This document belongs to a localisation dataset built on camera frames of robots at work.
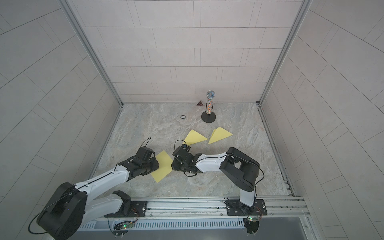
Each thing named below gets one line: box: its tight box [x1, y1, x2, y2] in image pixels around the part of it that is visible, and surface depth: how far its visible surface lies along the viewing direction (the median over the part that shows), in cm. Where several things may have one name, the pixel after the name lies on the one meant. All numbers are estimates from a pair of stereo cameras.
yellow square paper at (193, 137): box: [182, 129, 208, 146], surface depth 97 cm
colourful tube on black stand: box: [201, 90, 216, 124], surface depth 101 cm
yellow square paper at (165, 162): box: [150, 150, 173, 184], surface depth 84 cm
